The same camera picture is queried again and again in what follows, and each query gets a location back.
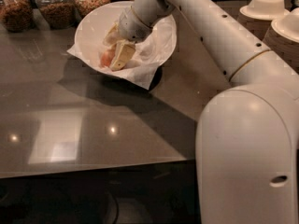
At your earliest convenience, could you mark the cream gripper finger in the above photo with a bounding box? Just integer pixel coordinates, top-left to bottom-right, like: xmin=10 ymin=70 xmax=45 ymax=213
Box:
xmin=109 ymin=40 xmax=135 ymax=71
xmin=103 ymin=22 xmax=120 ymax=46

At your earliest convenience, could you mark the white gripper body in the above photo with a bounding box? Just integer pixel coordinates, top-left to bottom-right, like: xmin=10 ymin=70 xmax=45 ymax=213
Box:
xmin=118 ymin=7 xmax=152 ymax=43

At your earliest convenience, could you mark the red apple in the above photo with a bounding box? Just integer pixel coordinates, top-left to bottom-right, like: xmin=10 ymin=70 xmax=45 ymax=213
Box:
xmin=100 ymin=49 xmax=115 ymax=67

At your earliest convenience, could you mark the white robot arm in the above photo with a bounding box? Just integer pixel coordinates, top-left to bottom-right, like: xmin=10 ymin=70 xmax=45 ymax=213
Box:
xmin=119 ymin=0 xmax=299 ymax=224

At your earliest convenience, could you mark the white bowl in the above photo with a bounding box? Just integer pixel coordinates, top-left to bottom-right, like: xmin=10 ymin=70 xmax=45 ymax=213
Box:
xmin=74 ymin=1 xmax=178 ymax=76

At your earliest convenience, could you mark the white paper liner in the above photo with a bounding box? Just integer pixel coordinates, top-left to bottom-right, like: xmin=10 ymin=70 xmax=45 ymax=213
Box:
xmin=67 ymin=12 xmax=178 ymax=91

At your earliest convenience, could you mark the glass jar far left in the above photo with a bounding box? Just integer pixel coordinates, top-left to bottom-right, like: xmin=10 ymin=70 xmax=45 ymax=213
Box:
xmin=0 ymin=0 xmax=33 ymax=33

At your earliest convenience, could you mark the back stack of paper bowls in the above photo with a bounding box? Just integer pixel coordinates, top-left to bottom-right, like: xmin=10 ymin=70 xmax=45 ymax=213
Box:
xmin=237 ymin=0 xmax=289 ymax=40

